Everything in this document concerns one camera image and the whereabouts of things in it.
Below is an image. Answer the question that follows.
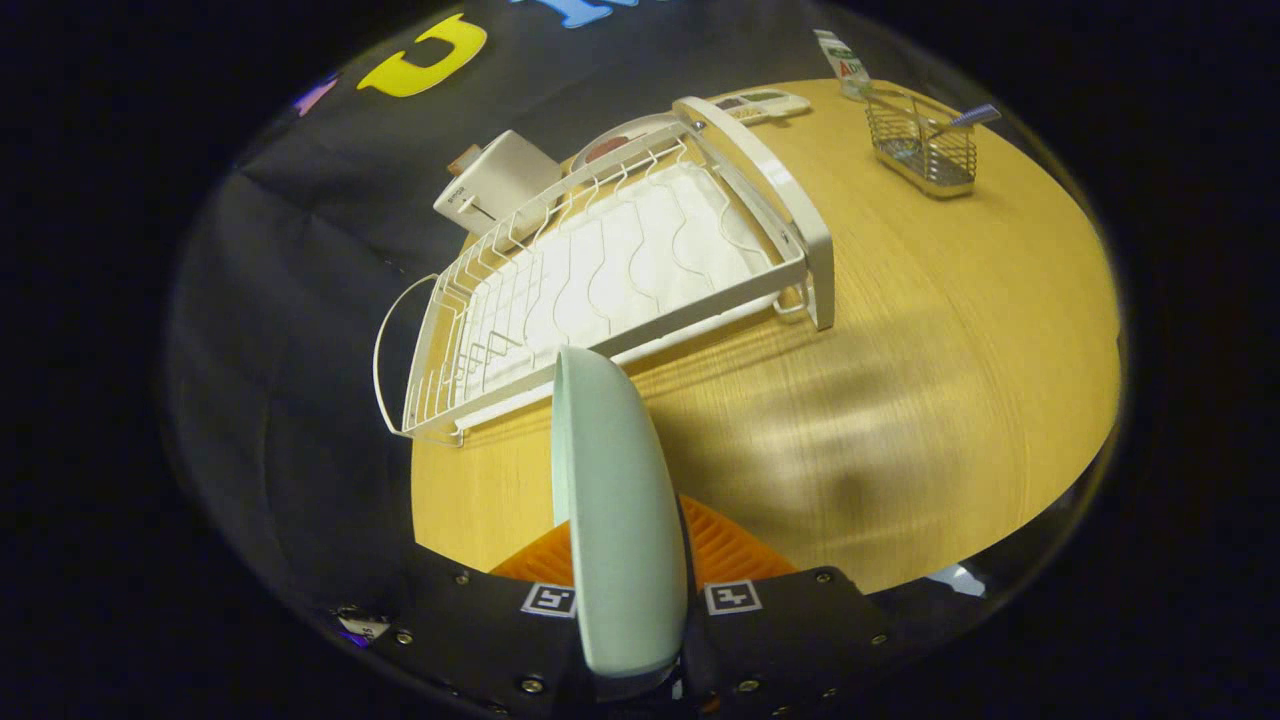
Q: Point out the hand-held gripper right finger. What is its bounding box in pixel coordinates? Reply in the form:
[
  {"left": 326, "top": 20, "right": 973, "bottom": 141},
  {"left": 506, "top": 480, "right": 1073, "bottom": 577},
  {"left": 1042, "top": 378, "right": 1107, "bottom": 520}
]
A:
[{"left": 680, "top": 495, "right": 901, "bottom": 717}]

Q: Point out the white toaster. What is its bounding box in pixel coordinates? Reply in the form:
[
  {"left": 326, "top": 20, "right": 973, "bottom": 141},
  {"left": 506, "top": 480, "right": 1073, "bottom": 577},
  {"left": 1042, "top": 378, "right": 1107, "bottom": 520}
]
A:
[{"left": 433, "top": 130, "right": 563, "bottom": 237}]

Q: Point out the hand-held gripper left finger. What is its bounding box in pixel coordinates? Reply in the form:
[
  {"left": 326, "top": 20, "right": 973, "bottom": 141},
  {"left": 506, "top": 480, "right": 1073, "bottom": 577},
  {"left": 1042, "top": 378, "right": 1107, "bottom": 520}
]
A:
[{"left": 330, "top": 520, "right": 593, "bottom": 720}]

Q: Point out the black backdrop cloth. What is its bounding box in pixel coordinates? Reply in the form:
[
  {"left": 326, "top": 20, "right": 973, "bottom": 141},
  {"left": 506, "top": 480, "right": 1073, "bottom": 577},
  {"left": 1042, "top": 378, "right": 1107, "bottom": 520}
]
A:
[{"left": 165, "top": 0, "right": 871, "bottom": 641}]

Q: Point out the white green drink bottle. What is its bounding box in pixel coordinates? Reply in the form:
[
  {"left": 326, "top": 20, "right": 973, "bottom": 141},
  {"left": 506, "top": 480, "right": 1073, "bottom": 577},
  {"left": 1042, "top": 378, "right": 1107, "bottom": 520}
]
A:
[{"left": 813, "top": 28, "right": 873, "bottom": 101}]

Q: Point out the white wire dish rack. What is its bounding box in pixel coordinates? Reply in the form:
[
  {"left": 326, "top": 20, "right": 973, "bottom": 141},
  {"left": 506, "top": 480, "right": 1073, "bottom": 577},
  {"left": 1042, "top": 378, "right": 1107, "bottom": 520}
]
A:
[{"left": 373, "top": 95, "right": 836, "bottom": 446}]

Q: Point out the striped handle spoon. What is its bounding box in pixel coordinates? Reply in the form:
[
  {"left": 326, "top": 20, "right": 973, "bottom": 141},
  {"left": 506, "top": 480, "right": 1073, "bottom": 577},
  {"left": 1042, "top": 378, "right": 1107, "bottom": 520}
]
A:
[{"left": 925, "top": 103, "right": 1002, "bottom": 141}]

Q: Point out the white drip tray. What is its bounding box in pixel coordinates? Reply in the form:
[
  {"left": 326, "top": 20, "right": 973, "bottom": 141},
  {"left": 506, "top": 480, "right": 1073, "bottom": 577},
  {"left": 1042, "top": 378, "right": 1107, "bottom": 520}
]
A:
[{"left": 455, "top": 162, "right": 776, "bottom": 401}]

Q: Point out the beige round plate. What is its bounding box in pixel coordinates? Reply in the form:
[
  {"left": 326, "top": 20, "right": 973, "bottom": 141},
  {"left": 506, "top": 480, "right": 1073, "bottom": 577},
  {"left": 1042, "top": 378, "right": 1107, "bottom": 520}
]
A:
[{"left": 570, "top": 112, "right": 691, "bottom": 173}]

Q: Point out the light green plate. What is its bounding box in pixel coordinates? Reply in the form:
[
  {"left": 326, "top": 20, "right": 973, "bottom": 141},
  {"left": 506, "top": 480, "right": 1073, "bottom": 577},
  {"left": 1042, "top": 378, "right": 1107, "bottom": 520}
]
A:
[{"left": 551, "top": 345, "right": 691, "bottom": 701}]

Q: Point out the white divided condiment tray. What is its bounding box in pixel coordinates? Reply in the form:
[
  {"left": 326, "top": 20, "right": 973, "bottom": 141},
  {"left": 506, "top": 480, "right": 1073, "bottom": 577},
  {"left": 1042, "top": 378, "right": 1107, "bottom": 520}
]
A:
[{"left": 712, "top": 88, "right": 811, "bottom": 124}]

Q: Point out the metal mesh basket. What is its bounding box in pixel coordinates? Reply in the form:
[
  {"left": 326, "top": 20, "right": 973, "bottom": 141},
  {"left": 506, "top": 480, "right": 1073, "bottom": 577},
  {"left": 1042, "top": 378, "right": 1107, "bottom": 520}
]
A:
[{"left": 862, "top": 85, "right": 979, "bottom": 199}]

